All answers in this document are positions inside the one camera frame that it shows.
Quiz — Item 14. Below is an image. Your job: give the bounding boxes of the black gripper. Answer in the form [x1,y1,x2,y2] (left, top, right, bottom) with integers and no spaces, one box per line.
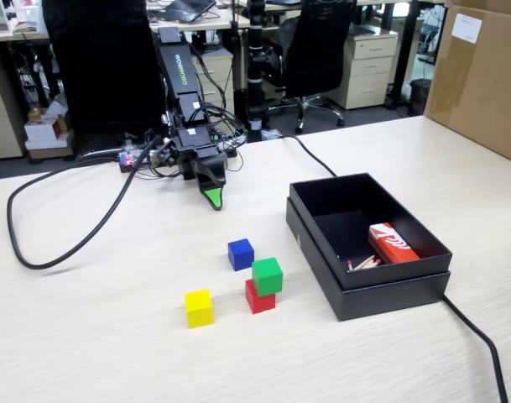
[173,125,228,211]

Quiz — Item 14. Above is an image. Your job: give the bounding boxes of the green cube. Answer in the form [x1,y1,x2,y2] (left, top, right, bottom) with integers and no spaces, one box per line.
[251,257,284,297]

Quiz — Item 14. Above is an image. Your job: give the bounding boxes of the beige drawer cabinet behind arm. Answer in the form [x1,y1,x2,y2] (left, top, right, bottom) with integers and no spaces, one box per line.
[191,53,236,127]

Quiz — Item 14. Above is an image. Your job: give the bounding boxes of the blue cube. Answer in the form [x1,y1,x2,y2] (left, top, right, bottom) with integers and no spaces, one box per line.
[227,238,256,272]

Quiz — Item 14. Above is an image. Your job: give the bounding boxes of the yellow cube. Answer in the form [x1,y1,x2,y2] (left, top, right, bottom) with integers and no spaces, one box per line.
[184,288,215,329]

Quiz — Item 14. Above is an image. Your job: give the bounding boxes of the red cube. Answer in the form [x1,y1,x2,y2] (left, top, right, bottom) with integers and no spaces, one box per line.
[244,279,277,315]

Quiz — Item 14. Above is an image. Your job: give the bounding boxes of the control board with red LED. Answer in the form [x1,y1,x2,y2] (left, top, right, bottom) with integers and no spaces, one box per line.
[117,133,164,174]

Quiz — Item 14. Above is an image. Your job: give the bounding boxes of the black pole with white bands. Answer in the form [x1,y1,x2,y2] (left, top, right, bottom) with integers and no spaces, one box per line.
[244,0,269,144]

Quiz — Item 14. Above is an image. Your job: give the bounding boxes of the black cardboard box tray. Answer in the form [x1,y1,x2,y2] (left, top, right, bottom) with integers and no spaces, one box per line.
[289,171,454,290]

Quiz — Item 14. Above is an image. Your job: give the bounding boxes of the large black office chair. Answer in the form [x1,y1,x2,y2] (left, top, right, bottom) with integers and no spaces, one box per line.
[41,0,169,142]

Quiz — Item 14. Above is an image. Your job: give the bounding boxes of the brown flat carton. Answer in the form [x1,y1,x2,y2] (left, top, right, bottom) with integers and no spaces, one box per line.
[27,144,75,161]

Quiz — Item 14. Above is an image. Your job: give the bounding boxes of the black office chair chrome base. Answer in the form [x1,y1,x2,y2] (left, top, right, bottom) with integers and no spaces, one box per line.
[263,0,357,134]

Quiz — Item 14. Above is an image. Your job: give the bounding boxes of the black laptop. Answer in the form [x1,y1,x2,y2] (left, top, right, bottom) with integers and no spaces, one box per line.
[157,0,218,24]

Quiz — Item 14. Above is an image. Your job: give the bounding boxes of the white small carton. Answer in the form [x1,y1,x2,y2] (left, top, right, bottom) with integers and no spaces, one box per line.
[23,94,72,151]

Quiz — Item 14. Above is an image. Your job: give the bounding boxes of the orange white matchbox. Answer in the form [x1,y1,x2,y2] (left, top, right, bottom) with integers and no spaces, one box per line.
[367,222,421,265]

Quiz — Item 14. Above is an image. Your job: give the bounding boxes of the black open box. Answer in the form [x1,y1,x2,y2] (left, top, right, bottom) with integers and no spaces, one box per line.
[285,196,451,322]

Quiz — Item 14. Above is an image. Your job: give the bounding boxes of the black trash bin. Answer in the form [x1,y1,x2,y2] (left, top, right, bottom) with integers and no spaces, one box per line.
[407,78,433,118]

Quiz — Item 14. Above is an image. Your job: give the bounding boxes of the beige office desk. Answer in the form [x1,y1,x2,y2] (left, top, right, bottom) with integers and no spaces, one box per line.
[0,6,252,110]

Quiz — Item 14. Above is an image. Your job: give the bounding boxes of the white red small box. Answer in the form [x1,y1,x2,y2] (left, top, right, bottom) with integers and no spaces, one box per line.
[12,0,43,27]

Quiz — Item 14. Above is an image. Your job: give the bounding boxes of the large brown cardboard box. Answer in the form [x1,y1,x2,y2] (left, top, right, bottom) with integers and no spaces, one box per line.
[422,0,511,167]

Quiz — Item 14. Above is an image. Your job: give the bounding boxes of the small board camera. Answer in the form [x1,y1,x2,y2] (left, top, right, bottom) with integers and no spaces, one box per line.
[156,140,177,167]

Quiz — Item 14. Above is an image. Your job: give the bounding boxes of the thick black sleeved cable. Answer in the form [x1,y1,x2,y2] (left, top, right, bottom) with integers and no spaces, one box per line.
[6,133,164,270]

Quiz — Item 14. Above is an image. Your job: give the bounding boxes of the beige drawer cabinet silver handles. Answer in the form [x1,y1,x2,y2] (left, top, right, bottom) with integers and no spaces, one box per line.
[330,31,399,111]

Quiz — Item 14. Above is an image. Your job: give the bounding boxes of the black power cable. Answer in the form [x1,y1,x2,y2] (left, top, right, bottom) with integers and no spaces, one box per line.
[275,133,510,403]

